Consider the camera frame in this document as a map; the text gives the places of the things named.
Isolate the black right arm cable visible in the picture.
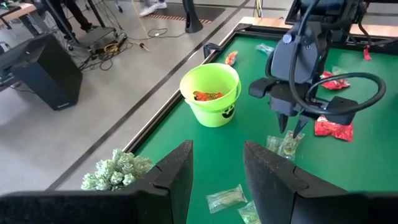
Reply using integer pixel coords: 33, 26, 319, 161
266, 0, 387, 116

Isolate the black floor mat striped edge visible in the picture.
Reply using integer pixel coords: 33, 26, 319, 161
141, 3, 226, 25

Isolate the lime green pumpkin-face bucket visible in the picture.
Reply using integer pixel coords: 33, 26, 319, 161
179, 62, 242, 128

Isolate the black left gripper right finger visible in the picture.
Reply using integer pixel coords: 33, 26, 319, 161
243, 139, 358, 224

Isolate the yellow floor cable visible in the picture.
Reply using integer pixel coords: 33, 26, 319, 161
130, 0, 149, 47

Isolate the black floor cable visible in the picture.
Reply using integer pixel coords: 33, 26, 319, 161
146, 27, 187, 40

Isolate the black cart base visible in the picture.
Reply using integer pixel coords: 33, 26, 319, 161
74, 26, 125, 54

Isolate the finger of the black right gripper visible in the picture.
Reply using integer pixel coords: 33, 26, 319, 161
269, 93, 295, 134
292, 102, 313, 139

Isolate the green felt mat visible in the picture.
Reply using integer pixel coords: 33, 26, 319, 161
133, 34, 398, 224

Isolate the black curved stand foot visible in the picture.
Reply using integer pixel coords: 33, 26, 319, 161
182, 0, 205, 34

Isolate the black cable heap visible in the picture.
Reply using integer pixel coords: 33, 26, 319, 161
77, 30, 136, 72

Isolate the wooden desk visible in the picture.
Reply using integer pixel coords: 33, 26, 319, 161
0, 2, 38, 22

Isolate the person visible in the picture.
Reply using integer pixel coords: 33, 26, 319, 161
139, 0, 169, 18
46, 0, 94, 34

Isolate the pale green potted plant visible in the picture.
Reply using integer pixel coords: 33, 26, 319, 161
80, 148, 154, 192

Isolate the black computer tower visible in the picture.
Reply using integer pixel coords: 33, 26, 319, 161
11, 32, 84, 112

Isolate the black table frame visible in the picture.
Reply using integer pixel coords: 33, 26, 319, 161
123, 23, 398, 154

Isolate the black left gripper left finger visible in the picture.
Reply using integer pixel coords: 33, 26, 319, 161
124, 139, 195, 224

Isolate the black frame clamp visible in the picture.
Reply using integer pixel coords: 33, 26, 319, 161
203, 42, 222, 60

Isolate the red Skittles pack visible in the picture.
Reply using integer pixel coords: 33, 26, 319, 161
320, 70, 351, 91
313, 114, 354, 143

